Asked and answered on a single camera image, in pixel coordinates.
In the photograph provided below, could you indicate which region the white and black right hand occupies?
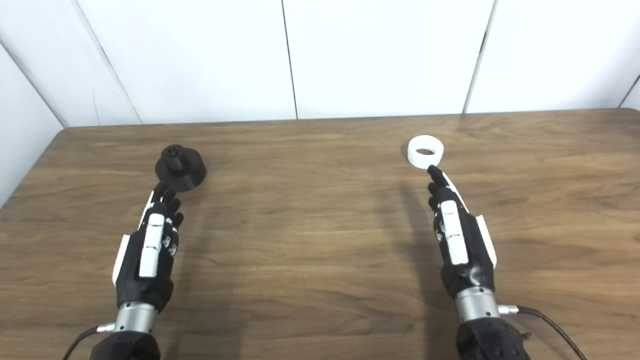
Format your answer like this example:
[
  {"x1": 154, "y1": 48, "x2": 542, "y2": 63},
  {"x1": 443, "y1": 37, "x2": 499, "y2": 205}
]
[{"x1": 426, "y1": 165, "x2": 498, "y2": 301}]

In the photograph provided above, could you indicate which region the white and black left hand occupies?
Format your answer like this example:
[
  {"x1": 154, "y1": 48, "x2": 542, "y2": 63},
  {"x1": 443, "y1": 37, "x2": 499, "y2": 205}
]
[{"x1": 111, "y1": 181, "x2": 185, "y2": 313}]

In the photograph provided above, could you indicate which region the round black part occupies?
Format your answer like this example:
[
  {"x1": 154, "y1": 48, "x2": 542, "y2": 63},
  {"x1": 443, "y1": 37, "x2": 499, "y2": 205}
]
[{"x1": 155, "y1": 144, "x2": 207, "y2": 193}]

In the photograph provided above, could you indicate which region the white ring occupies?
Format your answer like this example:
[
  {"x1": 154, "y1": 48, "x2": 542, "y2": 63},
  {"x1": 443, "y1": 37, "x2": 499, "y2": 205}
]
[{"x1": 407, "y1": 135, "x2": 445, "y2": 169}]

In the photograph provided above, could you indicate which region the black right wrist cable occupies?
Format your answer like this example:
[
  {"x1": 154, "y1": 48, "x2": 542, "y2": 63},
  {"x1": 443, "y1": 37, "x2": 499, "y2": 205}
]
[{"x1": 497, "y1": 304, "x2": 588, "y2": 360}]

